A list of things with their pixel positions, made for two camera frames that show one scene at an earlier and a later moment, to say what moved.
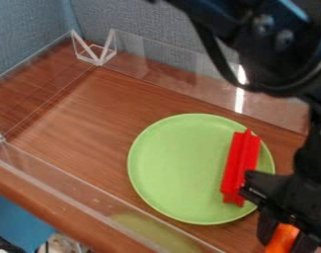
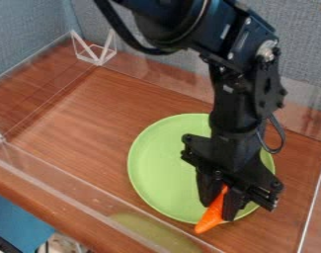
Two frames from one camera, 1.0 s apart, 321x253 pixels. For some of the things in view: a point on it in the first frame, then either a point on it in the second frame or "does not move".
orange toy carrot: x=282 y=239 -> x=211 y=217
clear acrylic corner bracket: x=94 y=53 does not move
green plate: x=176 y=165 does not move
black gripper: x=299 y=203 -> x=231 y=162
